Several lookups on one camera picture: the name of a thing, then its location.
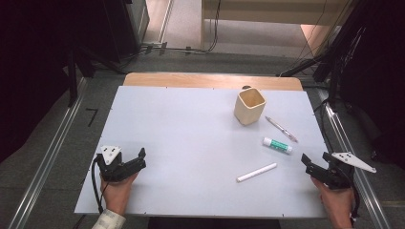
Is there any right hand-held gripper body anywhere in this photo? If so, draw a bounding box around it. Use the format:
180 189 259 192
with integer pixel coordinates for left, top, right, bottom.
317 151 377 191

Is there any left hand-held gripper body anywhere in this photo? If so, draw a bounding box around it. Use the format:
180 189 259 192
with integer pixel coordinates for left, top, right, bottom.
96 145 132 183

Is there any white green glue stick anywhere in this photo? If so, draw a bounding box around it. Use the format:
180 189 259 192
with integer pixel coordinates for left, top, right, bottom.
262 136 294 156

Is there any clear ballpoint pen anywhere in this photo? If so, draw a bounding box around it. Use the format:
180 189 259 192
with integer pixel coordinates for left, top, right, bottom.
265 115 300 144

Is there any beige square cup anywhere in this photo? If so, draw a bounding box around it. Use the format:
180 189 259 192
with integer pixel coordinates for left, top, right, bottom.
233 87 267 126

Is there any person's left hand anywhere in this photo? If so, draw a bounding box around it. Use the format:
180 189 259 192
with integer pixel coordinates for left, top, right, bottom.
100 172 139 217

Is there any person's right hand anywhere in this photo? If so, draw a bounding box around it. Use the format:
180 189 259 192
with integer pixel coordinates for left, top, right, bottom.
310 176 356 229

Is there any white board sheet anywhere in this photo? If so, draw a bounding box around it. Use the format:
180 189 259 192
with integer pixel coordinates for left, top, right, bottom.
74 85 329 219

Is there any white marker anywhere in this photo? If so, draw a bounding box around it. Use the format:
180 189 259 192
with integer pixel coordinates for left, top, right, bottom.
236 162 278 183

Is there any black metal stand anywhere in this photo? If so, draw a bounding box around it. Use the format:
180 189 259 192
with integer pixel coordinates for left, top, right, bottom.
65 47 127 108
276 27 367 111

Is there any dark cabinet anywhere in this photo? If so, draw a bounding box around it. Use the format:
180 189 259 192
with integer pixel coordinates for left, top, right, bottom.
102 0 151 64

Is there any metal floor rail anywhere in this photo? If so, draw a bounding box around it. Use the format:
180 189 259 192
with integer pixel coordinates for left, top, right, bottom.
7 77 89 229
316 89 394 229

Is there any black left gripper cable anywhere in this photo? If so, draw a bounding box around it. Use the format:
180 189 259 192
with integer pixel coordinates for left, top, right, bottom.
91 155 106 215

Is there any black floor cable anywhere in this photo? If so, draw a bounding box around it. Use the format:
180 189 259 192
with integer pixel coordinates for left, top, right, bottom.
203 0 223 53

